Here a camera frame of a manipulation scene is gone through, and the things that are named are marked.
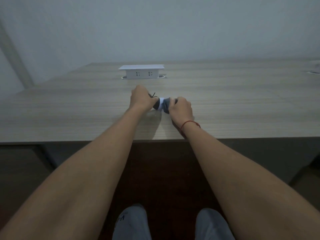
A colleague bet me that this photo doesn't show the person's right hand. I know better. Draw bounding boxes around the person's right hand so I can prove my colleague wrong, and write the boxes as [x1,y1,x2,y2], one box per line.
[169,96,195,126]

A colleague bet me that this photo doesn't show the person's left hand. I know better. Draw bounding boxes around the person's left hand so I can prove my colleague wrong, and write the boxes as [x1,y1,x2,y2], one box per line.
[129,85,159,113]

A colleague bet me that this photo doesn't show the small grey and white shoe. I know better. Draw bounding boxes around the small grey and white shoe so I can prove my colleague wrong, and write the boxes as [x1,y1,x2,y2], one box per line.
[152,97,178,114]

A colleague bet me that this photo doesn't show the person's right forearm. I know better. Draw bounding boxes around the person's right forearm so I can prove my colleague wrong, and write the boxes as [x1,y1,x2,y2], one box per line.
[172,120,320,240]

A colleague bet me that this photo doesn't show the person's left forearm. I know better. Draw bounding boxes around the person's left forearm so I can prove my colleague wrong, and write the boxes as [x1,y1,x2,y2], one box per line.
[0,107,150,240]

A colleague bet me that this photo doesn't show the white pop-up power socket box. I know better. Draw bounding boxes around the white pop-up power socket box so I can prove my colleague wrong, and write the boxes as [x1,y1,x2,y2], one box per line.
[118,64,166,80]

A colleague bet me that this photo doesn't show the person's grey trousers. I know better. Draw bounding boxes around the person's grey trousers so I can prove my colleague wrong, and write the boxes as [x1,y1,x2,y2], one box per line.
[112,204,236,240]

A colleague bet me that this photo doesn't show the red string bracelet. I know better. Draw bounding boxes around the red string bracelet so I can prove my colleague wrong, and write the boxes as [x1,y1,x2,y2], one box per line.
[180,120,201,138]

